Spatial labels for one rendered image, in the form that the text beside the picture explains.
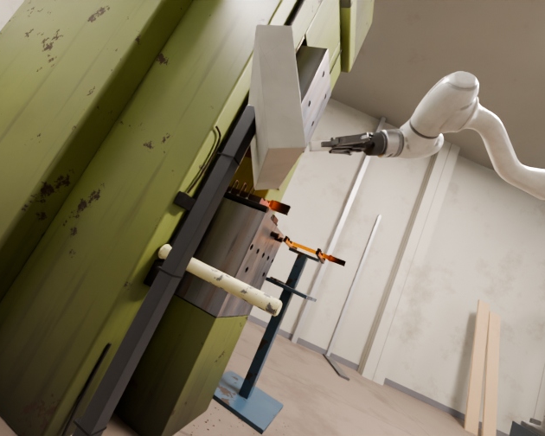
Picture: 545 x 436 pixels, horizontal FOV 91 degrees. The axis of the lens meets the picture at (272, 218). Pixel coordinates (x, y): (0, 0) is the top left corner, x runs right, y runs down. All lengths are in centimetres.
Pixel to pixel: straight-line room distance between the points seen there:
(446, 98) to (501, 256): 473
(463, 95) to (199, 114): 80
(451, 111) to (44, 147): 132
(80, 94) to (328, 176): 359
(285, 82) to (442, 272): 446
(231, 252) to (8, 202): 78
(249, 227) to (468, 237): 442
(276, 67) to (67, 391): 102
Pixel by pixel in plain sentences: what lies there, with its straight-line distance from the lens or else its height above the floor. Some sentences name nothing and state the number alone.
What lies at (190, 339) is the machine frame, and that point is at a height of 36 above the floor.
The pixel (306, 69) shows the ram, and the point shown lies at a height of 163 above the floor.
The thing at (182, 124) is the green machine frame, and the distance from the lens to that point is 107.
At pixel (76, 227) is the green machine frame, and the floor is 56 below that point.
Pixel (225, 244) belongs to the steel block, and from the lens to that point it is 111.
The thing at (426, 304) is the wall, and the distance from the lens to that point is 472.
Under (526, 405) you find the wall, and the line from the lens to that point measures 583.
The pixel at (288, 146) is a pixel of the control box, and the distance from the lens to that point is 56.
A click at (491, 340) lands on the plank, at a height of 113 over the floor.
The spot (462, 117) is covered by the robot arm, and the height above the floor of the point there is 129.
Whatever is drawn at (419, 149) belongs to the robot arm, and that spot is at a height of 125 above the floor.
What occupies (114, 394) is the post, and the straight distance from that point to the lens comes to 76.
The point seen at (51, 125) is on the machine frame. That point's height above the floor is 86.
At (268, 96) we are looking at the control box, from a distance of 60.
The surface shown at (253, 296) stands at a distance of 79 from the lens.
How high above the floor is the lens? 70
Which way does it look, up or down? 11 degrees up
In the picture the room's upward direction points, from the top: 25 degrees clockwise
